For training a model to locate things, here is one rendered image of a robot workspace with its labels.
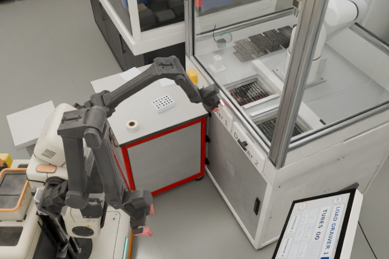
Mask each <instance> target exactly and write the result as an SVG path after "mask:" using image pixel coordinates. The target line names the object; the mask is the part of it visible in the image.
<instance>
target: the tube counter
mask: <svg viewBox="0 0 389 259"><path fill-rule="evenodd" d="M323 233H324V231H316V232H314V234H313V238H312V240H311V244H310V247H309V251H308V254H307V257H306V259H316V258H317V254H318V250H319V247H320V243H321V239H322V236H323Z"/></svg>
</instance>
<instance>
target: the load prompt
mask: <svg viewBox="0 0 389 259"><path fill-rule="evenodd" d="M344 206H345V203H343V204H338V205H333V208H332V212H331V216H330V219H329V223H328V226H327V229H326V233H325V237H324V241H323V244H322V248H321V251H320V255H319V258H318V259H331V258H332V253H333V249H334V246H335V242H336V237H337V233H338V230H339V226H340V222H341V219H342V214H343V210H344Z"/></svg>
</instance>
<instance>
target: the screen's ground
mask: <svg viewBox="0 0 389 259"><path fill-rule="evenodd" d="M349 196H350V193H347V194H344V196H343V199H342V203H340V204H345V206H344V210H343V214H342V219H341V222H340V226H339V230H338V233H337V237H336V242H335V246H334V249H333V253H332V258H331V259H334V256H335V251H336V247H337V243H338V240H339V235H340V231H341V228H342V224H343V219H344V215H345V212H346V207H347V203H348V199H349ZM333 198H334V196H332V197H327V198H321V199H315V200H312V201H308V203H307V206H306V210H309V209H315V208H320V209H319V212H318V216H317V219H316V222H315V225H314V229H313V232H312V235H311V238H310V241H309V245H308V248H307V252H306V255H305V258H304V259H306V257H307V254H308V251H309V247H310V244H311V240H312V238H313V234H314V232H316V231H324V233H323V236H322V239H321V243H320V247H319V250H318V254H317V258H316V259H318V258H319V255H320V251H321V248H322V244H323V241H324V237H325V233H326V229H327V226H328V223H329V219H330V216H331V212H332V208H333V205H332V201H333ZM300 203H301V202H300ZM300 203H296V204H295V206H294V208H293V211H292V214H291V216H290V219H289V222H288V225H287V228H286V230H285V233H284V236H283V238H282V241H281V244H280V247H279V250H278V252H277V255H276V258H275V259H288V256H289V252H290V250H291V247H292V244H293V240H294V238H295V235H296V232H297V230H298V226H299V223H300V220H301V218H302V214H303V211H304V210H300V211H297V210H298V207H299V204H300ZM297 214H301V217H300V220H299V223H298V226H297V229H296V232H295V234H286V233H287V229H288V227H289V224H290V221H291V218H292V216H293V215H297ZM287 237H293V240H292V243H291V247H290V249H289V252H288V255H287V258H277V257H278V254H279V252H280V249H281V246H282V243H283V241H284V238H287Z"/></svg>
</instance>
